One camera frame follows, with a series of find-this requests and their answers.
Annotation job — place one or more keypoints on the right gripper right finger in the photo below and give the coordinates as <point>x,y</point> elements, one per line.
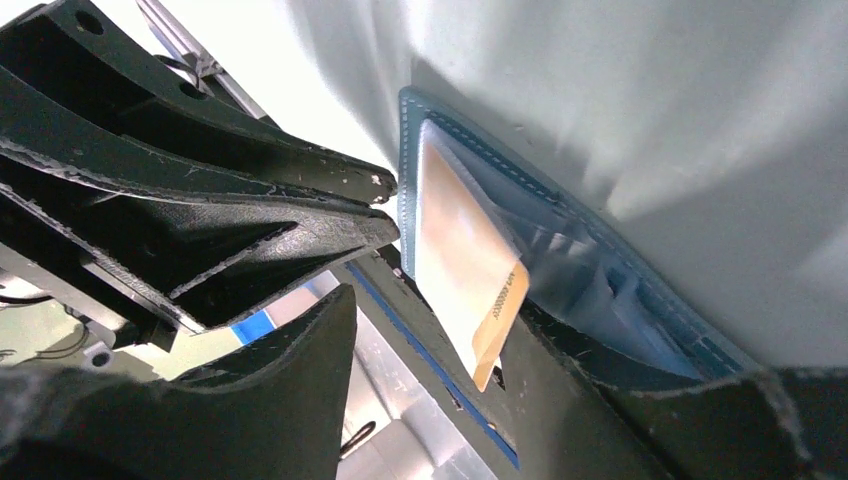
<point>583,411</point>

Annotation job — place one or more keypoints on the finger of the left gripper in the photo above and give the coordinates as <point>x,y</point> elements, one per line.
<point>74,54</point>

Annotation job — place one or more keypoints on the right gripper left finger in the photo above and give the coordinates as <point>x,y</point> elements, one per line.
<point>272,409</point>

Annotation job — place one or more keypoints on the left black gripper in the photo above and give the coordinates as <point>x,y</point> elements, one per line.
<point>149,245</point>

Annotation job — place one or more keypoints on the blue card holder wallet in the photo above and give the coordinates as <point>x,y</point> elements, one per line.
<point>603,305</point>

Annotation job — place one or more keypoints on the left aluminium frame rail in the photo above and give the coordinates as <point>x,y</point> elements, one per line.
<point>211,77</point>

